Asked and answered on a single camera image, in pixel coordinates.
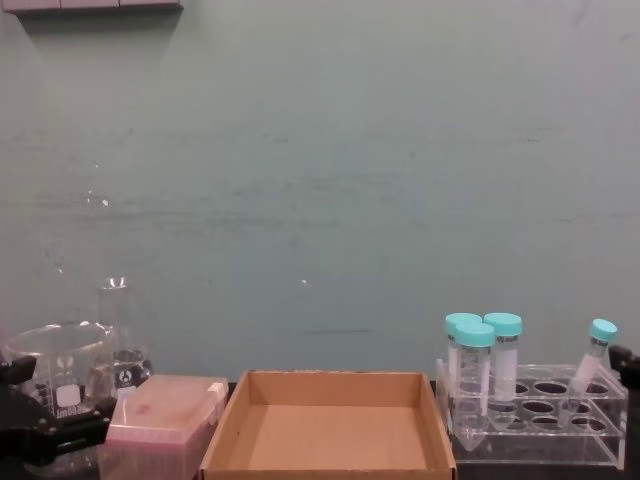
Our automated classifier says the teal capped centrifuge tube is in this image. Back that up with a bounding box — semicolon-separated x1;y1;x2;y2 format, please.
444;312;484;401
482;311;524;432
558;318;619;432
453;322;497;450

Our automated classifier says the clear glass beaker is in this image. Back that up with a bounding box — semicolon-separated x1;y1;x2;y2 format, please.
2;321;120;477

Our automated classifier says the pink pipette tip box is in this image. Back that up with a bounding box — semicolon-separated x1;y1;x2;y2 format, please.
103;373;229;480

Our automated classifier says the clear glass conical flask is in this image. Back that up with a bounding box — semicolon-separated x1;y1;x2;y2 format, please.
94;276;154;402

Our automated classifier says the clear acrylic tube rack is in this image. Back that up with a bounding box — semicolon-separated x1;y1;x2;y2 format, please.
433;356;630;470

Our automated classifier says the black table cloth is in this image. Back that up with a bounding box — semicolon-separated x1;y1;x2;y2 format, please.
0;368;640;480

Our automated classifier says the shallow brown cardboard tray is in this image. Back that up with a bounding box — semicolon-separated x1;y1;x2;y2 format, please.
199;369;458;480

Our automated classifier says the grey wall fixture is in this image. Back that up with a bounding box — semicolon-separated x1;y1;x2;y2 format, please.
8;0;184;20

